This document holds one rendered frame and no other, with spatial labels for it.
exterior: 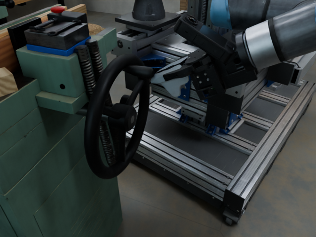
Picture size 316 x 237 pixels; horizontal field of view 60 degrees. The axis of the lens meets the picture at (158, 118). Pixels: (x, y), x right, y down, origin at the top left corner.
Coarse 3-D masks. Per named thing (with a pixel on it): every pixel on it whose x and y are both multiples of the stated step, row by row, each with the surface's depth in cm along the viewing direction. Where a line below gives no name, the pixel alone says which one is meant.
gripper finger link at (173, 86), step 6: (174, 66) 55; (180, 66) 53; (162, 72) 56; (156, 78) 57; (162, 78) 55; (180, 78) 54; (186, 78) 54; (162, 84) 57; (168, 84) 56; (174, 84) 56; (180, 84) 55; (168, 90) 57; (174, 90) 57; (180, 90) 56; (174, 96) 58
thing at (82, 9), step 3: (75, 6) 93; (78, 6) 93; (81, 6) 93; (84, 6) 95; (69, 9) 90; (72, 9) 90; (75, 9) 91; (78, 9) 92; (81, 9) 94; (84, 9) 95; (81, 12) 94; (84, 12) 96
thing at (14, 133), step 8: (32, 112) 60; (40, 112) 63; (48, 112) 65; (24, 120) 58; (32, 120) 61; (40, 120) 63; (16, 128) 57; (24, 128) 59; (32, 128) 61; (0, 136) 53; (8, 136) 55; (16, 136) 57; (0, 144) 54; (8, 144) 56; (0, 152) 54
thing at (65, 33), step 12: (72, 12) 62; (60, 24) 58; (84, 24) 58; (36, 36) 54; (48, 36) 53; (60, 36) 52; (72, 36) 55; (84, 36) 58; (36, 48) 56; (48, 48) 55; (60, 48) 54; (72, 48) 55
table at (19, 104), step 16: (112, 32) 86; (112, 48) 88; (16, 80) 59; (32, 80) 59; (16, 96) 55; (32, 96) 59; (48, 96) 59; (64, 96) 59; (80, 96) 60; (0, 112) 52; (16, 112) 56; (0, 128) 53
